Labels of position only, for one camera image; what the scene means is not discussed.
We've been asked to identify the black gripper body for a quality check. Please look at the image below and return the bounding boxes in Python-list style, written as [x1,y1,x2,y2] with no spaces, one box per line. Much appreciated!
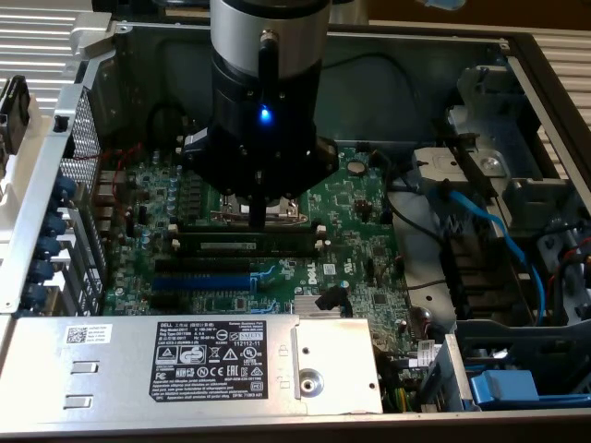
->
[184,54,342,200]

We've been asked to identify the green RAM stick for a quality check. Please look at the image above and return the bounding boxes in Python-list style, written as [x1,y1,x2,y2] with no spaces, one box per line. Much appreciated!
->
[177,230,320,255]

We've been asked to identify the silver CPU socket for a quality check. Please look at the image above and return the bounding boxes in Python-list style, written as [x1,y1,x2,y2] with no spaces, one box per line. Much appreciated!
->
[210,182,311,227]

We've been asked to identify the long black expansion slot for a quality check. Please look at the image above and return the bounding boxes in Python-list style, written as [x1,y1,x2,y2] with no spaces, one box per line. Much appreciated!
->
[153,257,254,275]

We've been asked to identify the green Dell motherboard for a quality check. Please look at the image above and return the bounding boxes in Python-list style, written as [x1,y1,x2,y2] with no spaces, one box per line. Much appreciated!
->
[99,145,416,327]

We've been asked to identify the blue expansion slot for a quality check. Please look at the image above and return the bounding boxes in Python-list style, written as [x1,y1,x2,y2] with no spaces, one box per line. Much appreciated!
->
[151,271,254,292]

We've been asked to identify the silver finned chipset heatsink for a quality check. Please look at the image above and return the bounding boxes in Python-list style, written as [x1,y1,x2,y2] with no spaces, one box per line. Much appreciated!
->
[294,294,352,319]

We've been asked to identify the open grey PC case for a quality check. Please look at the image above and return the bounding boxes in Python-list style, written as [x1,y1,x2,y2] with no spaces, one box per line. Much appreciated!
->
[0,12,591,439]

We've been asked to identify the short black expansion slot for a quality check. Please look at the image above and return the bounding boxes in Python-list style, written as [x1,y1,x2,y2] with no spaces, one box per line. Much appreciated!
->
[149,293,182,311]

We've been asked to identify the blue card retention clip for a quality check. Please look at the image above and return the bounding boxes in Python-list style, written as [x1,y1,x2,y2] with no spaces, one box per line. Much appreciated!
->
[51,176,78,207]
[42,214,69,241]
[35,235,62,260]
[21,281,50,309]
[28,257,55,283]

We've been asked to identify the silver power supply unit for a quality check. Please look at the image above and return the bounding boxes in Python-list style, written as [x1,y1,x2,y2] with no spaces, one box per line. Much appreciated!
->
[0,315,385,416]

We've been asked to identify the silver metal disk bay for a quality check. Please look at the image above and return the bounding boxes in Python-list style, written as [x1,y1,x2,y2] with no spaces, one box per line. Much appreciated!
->
[445,64,591,324]

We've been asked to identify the black louvred shroud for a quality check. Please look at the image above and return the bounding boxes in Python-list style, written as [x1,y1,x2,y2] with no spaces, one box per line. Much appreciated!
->
[438,233,525,320]

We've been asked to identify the white parts rack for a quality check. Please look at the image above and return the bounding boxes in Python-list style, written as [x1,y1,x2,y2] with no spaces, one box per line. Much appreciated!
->
[0,113,53,267]

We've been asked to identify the black part on rack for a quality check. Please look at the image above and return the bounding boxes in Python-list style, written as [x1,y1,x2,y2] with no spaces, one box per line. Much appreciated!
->
[0,75,31,153]

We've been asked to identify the dark grey disk bay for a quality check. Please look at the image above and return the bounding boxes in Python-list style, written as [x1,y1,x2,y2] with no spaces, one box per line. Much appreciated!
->
[454,317,591,399]

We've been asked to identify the blue plastic disk caddy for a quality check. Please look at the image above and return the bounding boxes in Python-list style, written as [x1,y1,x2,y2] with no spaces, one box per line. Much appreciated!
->
[465,367,591,412]

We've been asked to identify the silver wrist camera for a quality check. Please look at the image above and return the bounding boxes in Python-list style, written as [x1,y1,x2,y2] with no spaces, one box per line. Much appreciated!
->
[182,130,210,162]

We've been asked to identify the black cable gold connector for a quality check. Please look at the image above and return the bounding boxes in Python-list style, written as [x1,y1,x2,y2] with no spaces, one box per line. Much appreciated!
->
[256,28,279,114]

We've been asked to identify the black angled wire plug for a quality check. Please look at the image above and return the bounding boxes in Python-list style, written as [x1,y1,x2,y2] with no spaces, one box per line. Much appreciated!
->
[313,284,348,312]

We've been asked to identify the thin black wire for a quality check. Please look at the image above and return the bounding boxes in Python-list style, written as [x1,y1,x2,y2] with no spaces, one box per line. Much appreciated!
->
[368,150,448,259]

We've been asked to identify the black looped power wire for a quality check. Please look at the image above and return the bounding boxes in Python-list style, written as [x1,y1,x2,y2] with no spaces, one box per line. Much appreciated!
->
[145,102,187,150]

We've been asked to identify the red black twisted wire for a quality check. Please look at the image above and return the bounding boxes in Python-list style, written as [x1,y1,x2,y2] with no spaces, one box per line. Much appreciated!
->
[68,141,145,218]

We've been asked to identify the black wire with plug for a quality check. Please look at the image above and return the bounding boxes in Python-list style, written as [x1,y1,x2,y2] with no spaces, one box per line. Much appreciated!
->
[322,50,440,139]

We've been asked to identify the silver bracket with knob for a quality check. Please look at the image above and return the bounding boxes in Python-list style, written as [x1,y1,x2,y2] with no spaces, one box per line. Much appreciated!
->
[412,147,512,194]

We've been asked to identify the blue SATA wire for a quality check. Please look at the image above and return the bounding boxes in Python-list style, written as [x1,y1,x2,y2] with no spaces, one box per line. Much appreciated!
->
[427,180,549,320]

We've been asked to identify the black plastic rail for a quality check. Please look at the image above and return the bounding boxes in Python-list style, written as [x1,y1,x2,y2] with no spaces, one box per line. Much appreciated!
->
[433,117,502,200]

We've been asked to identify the yellow black power wire bundle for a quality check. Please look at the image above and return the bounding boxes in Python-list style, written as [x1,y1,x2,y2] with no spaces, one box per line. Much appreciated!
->
[383,385,411,413]

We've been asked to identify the red and black wires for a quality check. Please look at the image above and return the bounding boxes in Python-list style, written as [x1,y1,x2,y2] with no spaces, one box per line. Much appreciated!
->
[530,219,591,287]

